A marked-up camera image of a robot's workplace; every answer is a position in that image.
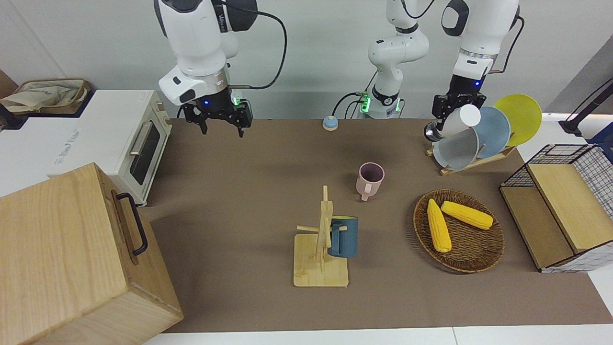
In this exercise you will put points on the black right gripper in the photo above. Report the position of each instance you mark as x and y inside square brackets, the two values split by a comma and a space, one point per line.
[215, 108]

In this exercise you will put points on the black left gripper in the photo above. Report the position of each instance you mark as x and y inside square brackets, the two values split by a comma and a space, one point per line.
[464, 88]

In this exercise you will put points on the white cup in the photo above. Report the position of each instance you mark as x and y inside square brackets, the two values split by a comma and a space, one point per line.
[462, 122]

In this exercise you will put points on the pink mug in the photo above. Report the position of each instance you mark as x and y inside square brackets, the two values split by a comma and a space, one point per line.
[365, 187]

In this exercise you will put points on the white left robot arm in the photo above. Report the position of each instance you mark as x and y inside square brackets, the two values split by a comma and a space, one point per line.
[397, 48]

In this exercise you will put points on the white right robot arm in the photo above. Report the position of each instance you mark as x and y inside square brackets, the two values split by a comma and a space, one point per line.
[196, 38]

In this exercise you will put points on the light blue plate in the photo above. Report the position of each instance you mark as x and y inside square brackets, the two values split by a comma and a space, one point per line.
[495, 129]

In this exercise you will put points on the grey plate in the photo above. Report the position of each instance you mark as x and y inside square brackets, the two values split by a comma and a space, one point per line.
[455, 153]

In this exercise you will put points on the wooden plate rack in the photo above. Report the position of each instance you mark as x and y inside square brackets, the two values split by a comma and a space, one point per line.
[471, 164]

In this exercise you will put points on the yellow plate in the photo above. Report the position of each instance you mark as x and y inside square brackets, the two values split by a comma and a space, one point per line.
[524, 115]

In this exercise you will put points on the brown table mat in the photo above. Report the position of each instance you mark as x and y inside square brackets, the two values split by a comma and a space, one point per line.
[239, 215]

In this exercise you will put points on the yellow corn cob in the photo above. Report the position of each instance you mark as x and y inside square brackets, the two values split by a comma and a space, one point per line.
[467, 214]
[438, 225]

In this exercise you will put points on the cream toaster oven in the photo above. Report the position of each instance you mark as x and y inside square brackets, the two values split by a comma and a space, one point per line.
[115, 124]

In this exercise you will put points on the round brown wicker basket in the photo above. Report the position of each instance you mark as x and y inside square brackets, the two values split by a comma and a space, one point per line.
[471, 249]

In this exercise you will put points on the blue stand base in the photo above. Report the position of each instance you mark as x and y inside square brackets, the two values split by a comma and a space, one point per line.
[604, 146]

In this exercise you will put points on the dark blue mug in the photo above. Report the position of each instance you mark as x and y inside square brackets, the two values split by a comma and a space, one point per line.
[347, 237]

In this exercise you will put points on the wooden mug tree stand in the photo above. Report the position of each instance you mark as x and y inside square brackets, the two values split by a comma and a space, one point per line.
[316, 268]

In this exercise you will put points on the beige cloth bag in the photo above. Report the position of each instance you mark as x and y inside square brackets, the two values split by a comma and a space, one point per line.
[43, 96]

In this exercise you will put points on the wooden cabinet box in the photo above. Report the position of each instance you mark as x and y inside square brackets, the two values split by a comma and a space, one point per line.
[62, 258]

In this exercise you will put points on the black camera stand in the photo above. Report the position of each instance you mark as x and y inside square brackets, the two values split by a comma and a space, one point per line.
[572, 127]

